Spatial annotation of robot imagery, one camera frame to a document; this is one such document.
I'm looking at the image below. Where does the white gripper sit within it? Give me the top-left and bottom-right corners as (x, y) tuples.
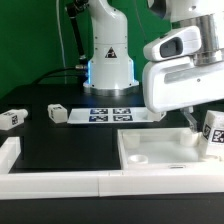
(142, 57), (224, 133)

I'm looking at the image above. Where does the white square table top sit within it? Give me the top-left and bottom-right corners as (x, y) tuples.
(117, 128), (221, 170)

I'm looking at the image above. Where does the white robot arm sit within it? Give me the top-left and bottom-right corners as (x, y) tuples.
(66, 0), (224, 129)

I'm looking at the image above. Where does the white marker sheet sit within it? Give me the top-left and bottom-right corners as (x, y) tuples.
(68, 107), (150, 124)

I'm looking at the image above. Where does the white U-shaped fence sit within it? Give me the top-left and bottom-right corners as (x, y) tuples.
(0, 137), (224, 200)

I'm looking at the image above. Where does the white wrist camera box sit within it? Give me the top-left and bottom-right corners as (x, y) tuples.
(143, 26), (202, 62)

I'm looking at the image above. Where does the black cable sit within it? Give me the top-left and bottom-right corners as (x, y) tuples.
(31, 64), (89, 86)

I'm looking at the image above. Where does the white hanging cable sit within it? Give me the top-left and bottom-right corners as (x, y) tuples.
(55, 0), (68, 85)

